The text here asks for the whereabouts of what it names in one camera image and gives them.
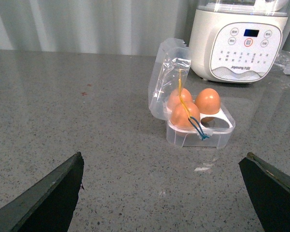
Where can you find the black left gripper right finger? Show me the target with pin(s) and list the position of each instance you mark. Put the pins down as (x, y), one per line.
(269, 192)

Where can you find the blue rubber band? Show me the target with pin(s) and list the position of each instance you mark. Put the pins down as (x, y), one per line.
(196, 124)

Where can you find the brown egg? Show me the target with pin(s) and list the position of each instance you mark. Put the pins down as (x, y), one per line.
(208, 102)
(179, 117)
(174, 99)

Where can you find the brown egg back right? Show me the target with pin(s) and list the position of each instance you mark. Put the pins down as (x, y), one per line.
(208, 102)

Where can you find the brown egg front left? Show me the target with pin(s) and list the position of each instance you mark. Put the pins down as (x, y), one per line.
(179, 117)

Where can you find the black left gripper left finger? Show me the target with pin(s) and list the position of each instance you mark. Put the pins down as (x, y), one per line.
(49, 204)

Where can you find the clear plastic egg box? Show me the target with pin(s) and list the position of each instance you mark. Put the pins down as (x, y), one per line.
(170, 72)

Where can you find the white Joyoung blender appliance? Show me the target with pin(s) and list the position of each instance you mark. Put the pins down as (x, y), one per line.
(237, 41)

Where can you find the clear plastic wrap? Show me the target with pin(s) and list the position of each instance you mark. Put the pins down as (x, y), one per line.
(282, 62)

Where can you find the brown egg back left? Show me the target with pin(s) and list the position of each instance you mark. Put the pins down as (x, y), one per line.
(174, 99)

